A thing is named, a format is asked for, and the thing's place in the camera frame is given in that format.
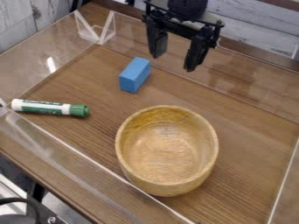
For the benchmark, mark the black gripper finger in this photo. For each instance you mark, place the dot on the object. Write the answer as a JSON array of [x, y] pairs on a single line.
[[158, 39], [196, 53]]

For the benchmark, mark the green and white marker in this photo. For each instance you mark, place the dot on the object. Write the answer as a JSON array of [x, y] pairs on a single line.
[[51, 108]]

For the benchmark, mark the brown wooden bowl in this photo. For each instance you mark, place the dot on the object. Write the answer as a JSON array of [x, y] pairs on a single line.
[[167, 149]]

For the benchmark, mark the black table leg bracket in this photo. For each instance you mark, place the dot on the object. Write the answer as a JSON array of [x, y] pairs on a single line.
[[48, 217]]

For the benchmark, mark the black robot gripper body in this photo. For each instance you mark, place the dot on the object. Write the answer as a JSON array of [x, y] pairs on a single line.
[[183, 17]]

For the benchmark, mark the blue rectangular block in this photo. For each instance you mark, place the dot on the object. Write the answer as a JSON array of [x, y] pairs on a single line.
[[134, 75]]

